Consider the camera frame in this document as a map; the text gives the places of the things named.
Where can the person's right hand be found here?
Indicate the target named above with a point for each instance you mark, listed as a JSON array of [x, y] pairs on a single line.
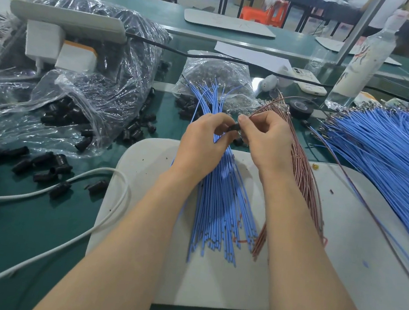
[[271, 142]]

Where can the person's left hand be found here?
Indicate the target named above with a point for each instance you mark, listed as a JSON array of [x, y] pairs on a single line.
[[201, 149]]

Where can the black connector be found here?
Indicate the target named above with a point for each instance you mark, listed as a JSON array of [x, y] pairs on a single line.
[[233, 127]]

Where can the pile of black plastic caps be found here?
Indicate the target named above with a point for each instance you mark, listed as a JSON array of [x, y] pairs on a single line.
[[39, 165]]

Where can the person's left forearm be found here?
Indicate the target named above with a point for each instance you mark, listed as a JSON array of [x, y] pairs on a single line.
[[113, 260]]

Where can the person's right forearm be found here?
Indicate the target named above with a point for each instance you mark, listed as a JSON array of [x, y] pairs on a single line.
[[319, 278]]

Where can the black tape roll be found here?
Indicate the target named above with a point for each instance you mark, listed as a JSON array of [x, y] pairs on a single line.
[[300, 108]]

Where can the white computer mouse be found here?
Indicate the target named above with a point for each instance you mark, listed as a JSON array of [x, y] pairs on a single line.
[[268, 83]]

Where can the white flat device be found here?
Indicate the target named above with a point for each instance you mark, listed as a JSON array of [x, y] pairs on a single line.
[[305, 80]]

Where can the small clear plastic bag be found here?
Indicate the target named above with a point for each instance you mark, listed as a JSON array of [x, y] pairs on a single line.
[[214, 72]]

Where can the white paper sheet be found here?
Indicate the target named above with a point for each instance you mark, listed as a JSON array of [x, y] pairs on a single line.
[[251, 56]]

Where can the large clear plastic bag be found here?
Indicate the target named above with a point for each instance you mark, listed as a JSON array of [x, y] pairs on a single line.
[[126, 72]]

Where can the white flat tray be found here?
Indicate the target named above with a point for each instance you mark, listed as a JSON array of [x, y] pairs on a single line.
[[329, 46], [230, 23]]

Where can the white spray bottle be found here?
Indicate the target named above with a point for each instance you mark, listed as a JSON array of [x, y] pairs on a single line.
[[363, 64]]

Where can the orange plastic stool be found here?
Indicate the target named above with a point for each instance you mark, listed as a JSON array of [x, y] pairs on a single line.
[[264, 12]]

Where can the white orange charger adapter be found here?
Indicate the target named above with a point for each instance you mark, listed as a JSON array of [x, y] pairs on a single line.
[[76, 58]]

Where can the white work board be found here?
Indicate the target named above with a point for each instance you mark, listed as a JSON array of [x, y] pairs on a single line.
[[367, 272]]

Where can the white power strip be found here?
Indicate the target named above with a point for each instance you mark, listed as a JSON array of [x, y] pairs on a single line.
[[67, 20]]

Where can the slanted metal frame post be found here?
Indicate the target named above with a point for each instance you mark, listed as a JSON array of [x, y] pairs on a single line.
[[362, 27]]

